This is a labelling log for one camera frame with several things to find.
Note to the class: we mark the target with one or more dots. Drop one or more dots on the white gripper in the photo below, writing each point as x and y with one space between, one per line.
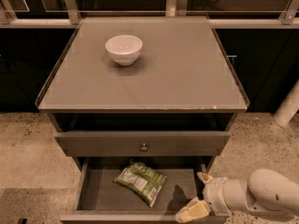
214 191

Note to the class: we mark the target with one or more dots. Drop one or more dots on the green jalapeno chip bag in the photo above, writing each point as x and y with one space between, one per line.
142 180

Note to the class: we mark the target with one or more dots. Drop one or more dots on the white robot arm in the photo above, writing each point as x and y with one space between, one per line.
265 193

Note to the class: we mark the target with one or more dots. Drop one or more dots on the round metal drawer knob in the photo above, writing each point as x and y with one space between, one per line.
144 147

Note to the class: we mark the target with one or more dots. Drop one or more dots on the grey open middle drawer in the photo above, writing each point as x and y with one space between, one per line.
99 200

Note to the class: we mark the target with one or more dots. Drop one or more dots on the grey drawer cabinet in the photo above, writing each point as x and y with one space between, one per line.
182 81

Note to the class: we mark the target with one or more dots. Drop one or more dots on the grey top drawer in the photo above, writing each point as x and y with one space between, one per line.
127 144

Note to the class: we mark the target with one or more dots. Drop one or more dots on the white ceramic bowl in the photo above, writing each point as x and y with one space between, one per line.
124 49

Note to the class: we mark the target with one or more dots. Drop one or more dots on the white cylindrical post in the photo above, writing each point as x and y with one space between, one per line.
288 107

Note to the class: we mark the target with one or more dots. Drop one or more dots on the metal railing frame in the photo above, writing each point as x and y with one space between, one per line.
221 14

